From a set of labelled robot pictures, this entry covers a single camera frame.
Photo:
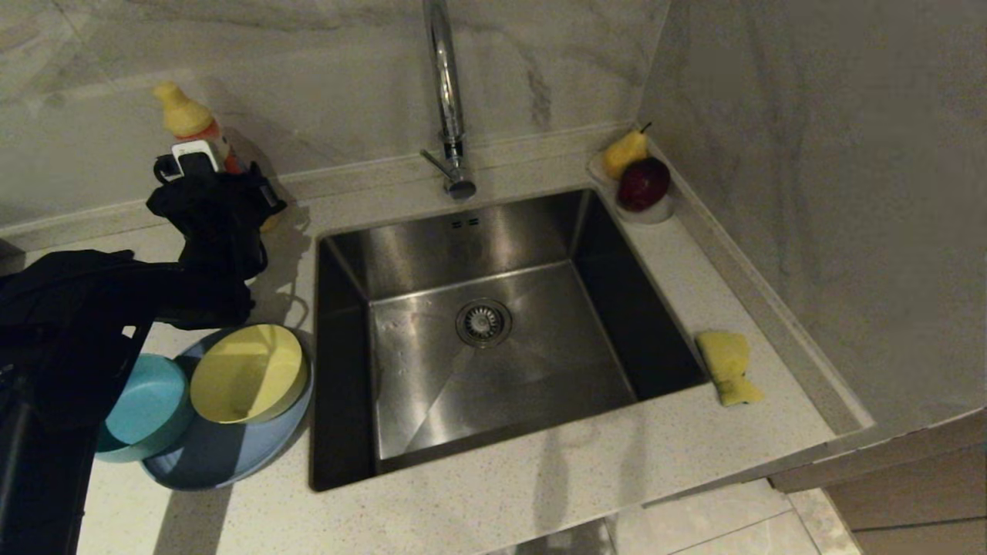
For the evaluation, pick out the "orange white dish soap bottle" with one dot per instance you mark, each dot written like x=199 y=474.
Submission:
x=185 y=114

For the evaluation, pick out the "yellow sponge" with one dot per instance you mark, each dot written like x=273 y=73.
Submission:
x=726 y=358

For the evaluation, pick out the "teal bowl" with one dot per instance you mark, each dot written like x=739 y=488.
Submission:
x=150 y=408

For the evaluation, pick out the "chrome kitchen faucet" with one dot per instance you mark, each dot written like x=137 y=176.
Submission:
x=449 y=92

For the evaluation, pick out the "dark red apple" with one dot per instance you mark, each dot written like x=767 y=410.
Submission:
x=642 y=185

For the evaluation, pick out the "yellow bowl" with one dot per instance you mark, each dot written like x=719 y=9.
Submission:
x=247 y=378

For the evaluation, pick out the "blue plate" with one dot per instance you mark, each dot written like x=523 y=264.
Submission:
x=220 y=460

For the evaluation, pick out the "yellow pear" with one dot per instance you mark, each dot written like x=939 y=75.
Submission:
x=621 y=154

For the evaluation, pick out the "wooden cabinet front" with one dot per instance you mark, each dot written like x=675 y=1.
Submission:
x=910 y=493

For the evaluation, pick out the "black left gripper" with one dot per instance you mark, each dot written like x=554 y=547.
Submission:
x=224 y=223

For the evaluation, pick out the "stainless steel sink basin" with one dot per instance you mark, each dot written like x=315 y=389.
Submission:
x=493 y=385

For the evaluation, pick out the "round metal drain strainer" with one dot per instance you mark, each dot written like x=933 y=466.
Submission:
x=484 y=324

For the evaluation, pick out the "small white fruit dish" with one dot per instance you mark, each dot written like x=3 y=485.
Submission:
x=651 y=216

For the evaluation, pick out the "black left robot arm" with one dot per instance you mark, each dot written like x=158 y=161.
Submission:
x=69 y=308

